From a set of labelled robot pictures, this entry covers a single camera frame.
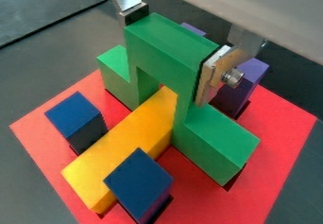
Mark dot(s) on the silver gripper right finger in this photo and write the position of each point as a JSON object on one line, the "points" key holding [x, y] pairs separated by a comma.
{"points": [[220, 70]]}

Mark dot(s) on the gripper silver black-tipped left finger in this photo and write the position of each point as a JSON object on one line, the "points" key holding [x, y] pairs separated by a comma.
{"points": [[132, 11]]}

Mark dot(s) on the green U-shaped block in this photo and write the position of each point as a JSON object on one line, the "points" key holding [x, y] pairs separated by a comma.
{"points": [[162, 55]]}

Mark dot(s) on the red base board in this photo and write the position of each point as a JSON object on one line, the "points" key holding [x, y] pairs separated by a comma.
{"points": [[201, 201]]}

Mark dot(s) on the yellow long block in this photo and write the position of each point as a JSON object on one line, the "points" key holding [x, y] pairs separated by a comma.
{"points": [[146, 129]]}

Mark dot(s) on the dark blue block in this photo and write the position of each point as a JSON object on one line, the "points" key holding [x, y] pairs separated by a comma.
{"points": [[80, 122], [141, 185]]}

